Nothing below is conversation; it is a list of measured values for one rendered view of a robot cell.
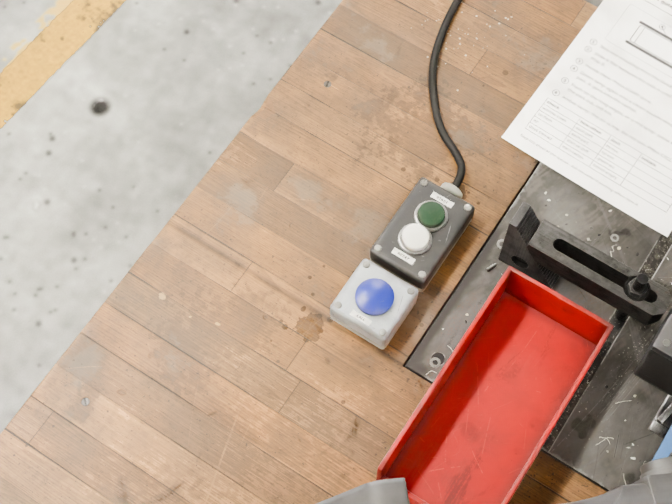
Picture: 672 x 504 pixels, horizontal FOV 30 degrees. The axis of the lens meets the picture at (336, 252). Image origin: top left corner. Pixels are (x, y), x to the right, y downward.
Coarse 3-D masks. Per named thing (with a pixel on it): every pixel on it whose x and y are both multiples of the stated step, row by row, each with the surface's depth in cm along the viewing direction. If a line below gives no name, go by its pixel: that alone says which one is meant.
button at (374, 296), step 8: (368, 280) 128; (376, 280) 128; (360, 288) 128; (368, 288) 128; (376, 288) 128; (384, 288) 128; (360, 296) 127; (368, 296) 127; (376, 296) 127; (384, 296) 127; (392, 296) 128; (360, 304) 127; (368, 304) 127; (376, 304) 127; (384, 304) 127; (392, 304) 127; (368, 312) 127; (376, 312) 127; (384, 312) 127
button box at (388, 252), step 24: (456, 0) 146; (432, 72) 142; (432, 96) 141; (432, 192) 133; (456, 192) 134; (408, 216) 132; (456, 216) 132; (384, 240) 131; (432, 240) 131; (456, 240) 133; (384, 264) 131; (408, 264) 130; (432, 264) 130
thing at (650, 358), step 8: (664, 320) 129; (656, 336) 124; (648, 352) 122; (648, 360) 124; (656, 360) 123; (664, 360) 122; (640, 368) 126; (648, 368) 125; (656, 368) 124; (664, 368) 123; (640, 376) 128; (648, 376) 126; (656, 376) 125; (664, 376) 124; (656, 384) 127; (664, 384) 126
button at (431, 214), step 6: (426, 204) 132; (432, 204) 132; (438, 204) 132; (420, 210) 131; (426, 210) 131; (432, 210) 131; (438, 210) 131; (444, 210) 132; (420, 216) 131; (426, 216) 131; (432, 216) 131; (438, 216) 131; (444, 216) 131; (420, 222) 131; (426, 222) 131; (432, 222) 131; (438, 222) 131
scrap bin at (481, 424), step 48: (528, 288) 127; (480, 336) 129; (528, 336) 129; (576, 336) 129; (432, 384) 121; (480, 384) 127; (528, 384) 127; (576, 384) 121; (432, 432) 125; (480, 432) 125; (528, 432) 125; (432, 480) 123; (480, 480) 123
